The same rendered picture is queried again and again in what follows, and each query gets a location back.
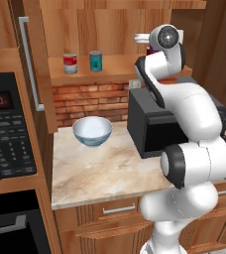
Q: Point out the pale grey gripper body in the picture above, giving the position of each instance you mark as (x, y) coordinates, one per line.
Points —
(141, 38)

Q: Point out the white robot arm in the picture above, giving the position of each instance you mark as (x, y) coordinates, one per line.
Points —
(197, 112)

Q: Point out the wooden cabinet door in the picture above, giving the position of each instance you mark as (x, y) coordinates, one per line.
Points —
(42, 49)
(217, 49)

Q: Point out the dark red can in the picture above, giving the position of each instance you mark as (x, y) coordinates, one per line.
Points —
(150, 51)

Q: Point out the teal can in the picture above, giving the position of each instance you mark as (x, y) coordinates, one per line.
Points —
(95, 61)

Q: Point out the red and white can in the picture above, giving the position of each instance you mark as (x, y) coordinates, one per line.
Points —
(70, 64)

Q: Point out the black box appliance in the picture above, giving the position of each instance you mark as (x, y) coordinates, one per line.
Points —
(144, 122)

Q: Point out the white and blue bowl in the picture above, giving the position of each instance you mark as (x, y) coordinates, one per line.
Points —
(92, 130)

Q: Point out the black microwave oven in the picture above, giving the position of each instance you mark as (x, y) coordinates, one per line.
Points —
(9, 132)

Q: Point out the wooden base cupboard door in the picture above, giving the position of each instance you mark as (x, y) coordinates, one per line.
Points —
(214, 233)
(108, 239)

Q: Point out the open wooden wall cabinet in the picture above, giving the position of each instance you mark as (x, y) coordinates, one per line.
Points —
(118, 20)

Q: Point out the white wall socket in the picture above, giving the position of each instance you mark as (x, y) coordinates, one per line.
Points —
(135, 84)

